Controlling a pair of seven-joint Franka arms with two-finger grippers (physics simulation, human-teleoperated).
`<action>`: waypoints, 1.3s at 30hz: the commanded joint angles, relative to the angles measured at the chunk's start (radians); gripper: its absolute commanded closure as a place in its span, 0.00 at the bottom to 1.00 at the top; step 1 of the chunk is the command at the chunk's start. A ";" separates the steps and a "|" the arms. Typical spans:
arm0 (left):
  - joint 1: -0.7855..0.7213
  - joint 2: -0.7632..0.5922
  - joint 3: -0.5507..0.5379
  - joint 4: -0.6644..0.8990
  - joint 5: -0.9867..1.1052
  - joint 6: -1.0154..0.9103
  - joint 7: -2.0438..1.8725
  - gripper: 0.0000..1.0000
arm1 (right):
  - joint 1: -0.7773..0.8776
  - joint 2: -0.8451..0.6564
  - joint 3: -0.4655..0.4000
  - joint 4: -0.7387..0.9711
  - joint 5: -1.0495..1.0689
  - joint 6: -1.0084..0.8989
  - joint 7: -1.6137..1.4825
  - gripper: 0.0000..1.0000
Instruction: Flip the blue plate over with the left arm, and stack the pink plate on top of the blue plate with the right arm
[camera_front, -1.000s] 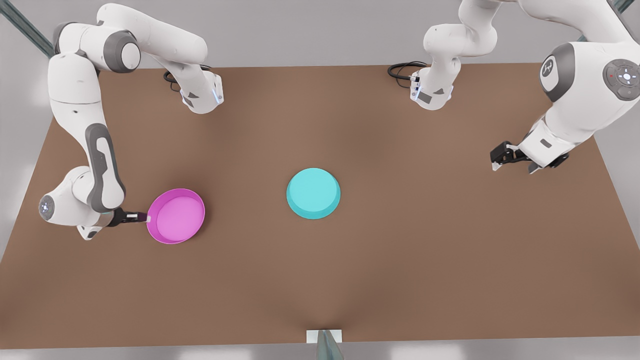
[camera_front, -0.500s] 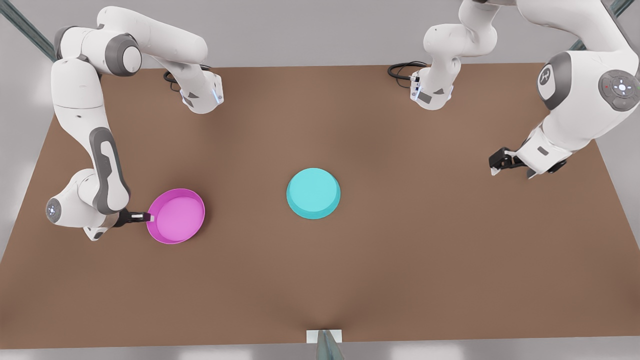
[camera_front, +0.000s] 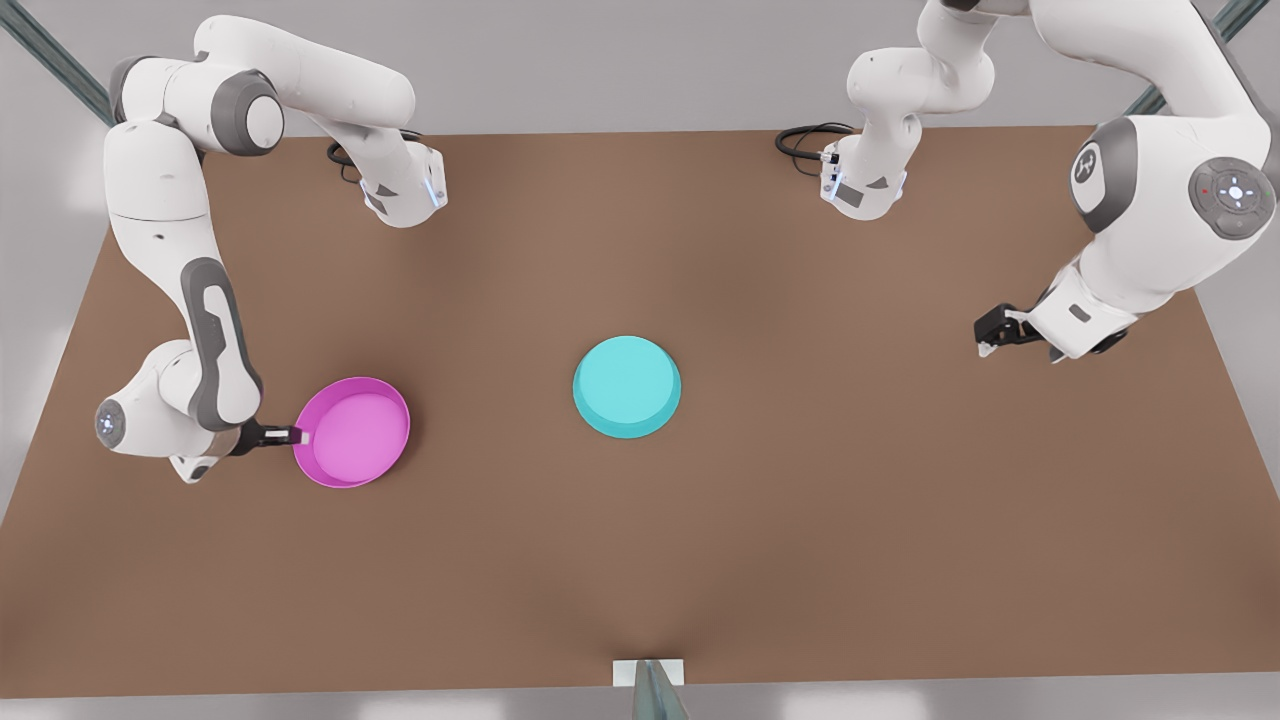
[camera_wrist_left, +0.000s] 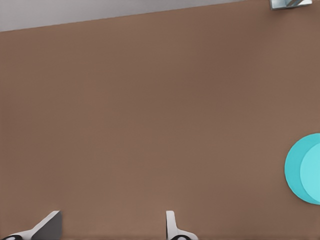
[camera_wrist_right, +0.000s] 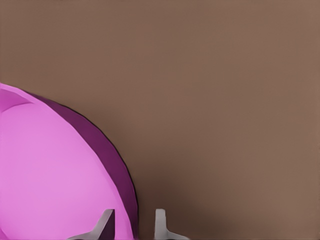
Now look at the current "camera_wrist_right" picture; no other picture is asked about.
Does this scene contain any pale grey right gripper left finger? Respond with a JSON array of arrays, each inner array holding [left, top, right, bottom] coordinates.
[[66, 208, 116, 240]]

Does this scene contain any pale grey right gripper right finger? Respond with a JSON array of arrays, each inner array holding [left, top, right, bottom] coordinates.
[[154, 208, 191, 240]]

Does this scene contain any pink plate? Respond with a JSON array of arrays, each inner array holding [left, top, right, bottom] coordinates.
[[0, 82, 140, 240]]

